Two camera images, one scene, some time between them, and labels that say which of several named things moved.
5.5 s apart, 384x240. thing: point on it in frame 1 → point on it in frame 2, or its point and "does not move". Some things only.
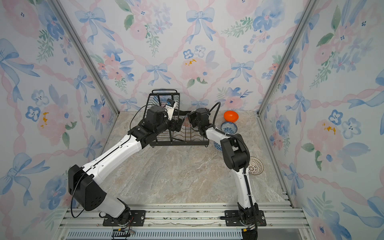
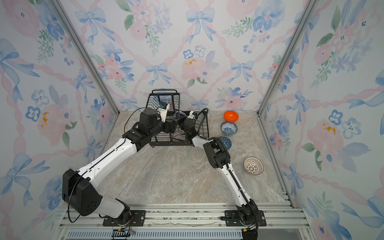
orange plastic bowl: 231,116 does not move
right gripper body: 193,119 → 182,125
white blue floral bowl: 229,127 does not move
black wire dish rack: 187,136 does not move
